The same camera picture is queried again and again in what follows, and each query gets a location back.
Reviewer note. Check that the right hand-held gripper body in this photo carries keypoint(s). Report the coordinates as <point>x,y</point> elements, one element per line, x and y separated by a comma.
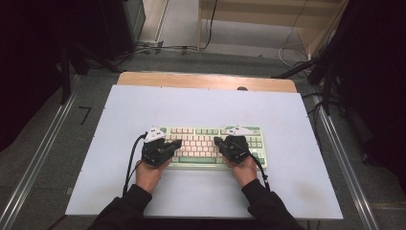
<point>237,148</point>

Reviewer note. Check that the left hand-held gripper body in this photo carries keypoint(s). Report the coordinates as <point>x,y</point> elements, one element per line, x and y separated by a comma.
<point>154,151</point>

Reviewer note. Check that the green and cream keyboard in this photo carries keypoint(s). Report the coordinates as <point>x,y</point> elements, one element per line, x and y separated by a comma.
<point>204,147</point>

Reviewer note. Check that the person's left hand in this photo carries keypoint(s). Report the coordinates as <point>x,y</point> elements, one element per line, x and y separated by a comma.
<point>148,175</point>

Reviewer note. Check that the person's right hand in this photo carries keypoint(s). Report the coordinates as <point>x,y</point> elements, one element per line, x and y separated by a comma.
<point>245,172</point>

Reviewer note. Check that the white table board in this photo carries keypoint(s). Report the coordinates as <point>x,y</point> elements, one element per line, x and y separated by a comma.
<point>207,108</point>

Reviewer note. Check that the dark round table grommet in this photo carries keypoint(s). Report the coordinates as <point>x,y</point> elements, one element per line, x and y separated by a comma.
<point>242,88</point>

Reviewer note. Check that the wooden table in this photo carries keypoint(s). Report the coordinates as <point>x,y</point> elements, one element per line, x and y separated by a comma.
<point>191,80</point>

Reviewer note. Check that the black stand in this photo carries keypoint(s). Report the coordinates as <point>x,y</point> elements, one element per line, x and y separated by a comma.
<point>65,73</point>
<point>325,83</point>

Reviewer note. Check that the dark cabinet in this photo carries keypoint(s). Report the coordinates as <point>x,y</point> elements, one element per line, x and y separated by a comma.
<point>123,25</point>

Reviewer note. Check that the light wooden shelf unit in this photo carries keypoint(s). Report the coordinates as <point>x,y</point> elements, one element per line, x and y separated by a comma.
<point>255,12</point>

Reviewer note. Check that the dark curtain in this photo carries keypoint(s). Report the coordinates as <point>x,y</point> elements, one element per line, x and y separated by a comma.
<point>25,64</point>
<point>376,80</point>

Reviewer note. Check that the metal floor rail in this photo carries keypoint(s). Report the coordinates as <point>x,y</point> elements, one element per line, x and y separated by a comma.
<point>38,156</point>
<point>344,153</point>

